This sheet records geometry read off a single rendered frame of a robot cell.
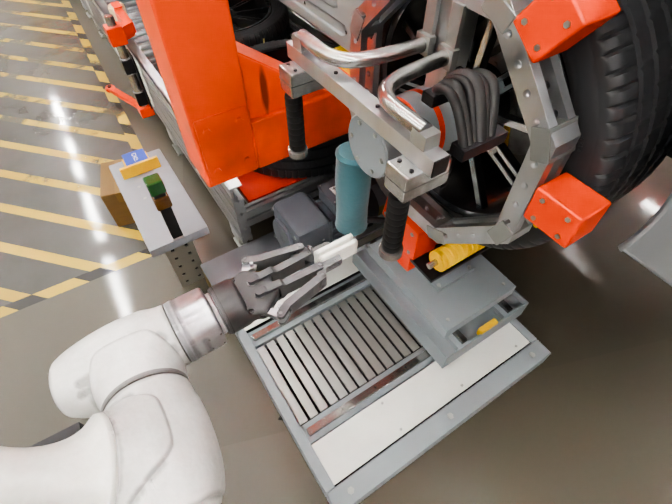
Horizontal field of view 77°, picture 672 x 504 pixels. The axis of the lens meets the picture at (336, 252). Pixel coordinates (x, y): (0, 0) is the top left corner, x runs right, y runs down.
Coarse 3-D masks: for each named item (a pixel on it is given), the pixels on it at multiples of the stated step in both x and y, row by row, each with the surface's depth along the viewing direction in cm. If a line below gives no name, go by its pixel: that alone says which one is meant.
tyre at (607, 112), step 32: (640, 0) 61; (384, 32) 97; (608, 32) 59; (640, 32) 60; (576, 64) 63; (608, 64) 60; (640, 64) 61; (576, 96) 65; (608, 96) 61; (640, 96) 63; (608, 128) 63; (640, 128) 66; (576, 160) 70; (608, 160) 66; (640, 160) 71; (608, 192) 72
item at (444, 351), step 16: (368, 256) 154; (368, 272) 149; (384, 272) 149; (384, 288) 143; (400, 304) 138; (496, 304) 138; (512, 304) 141; (416, 320) 137; (480, 320) 137; (496, 320) 133; (416, 336) 138; (432, 336) 134; (448, 336) 131; (464, 336) 130; (480, 336) 132; (432, 352) 133; (448, 352) 130; (464, 352) 134
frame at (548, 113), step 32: (384, 0) 80; (480, 0) 63; (512, 0) 59; (352, 32) 93; (512, 32) 61; (512, 64) 63; (544, 64) 63; (544, 96) 62; (544, 128) 63; (576, 128) 64; (544, 160) 65; (384, 192) 111; (512, 192) 74; (448, 224) 98; (480, 224) 86; (512, 224) 77
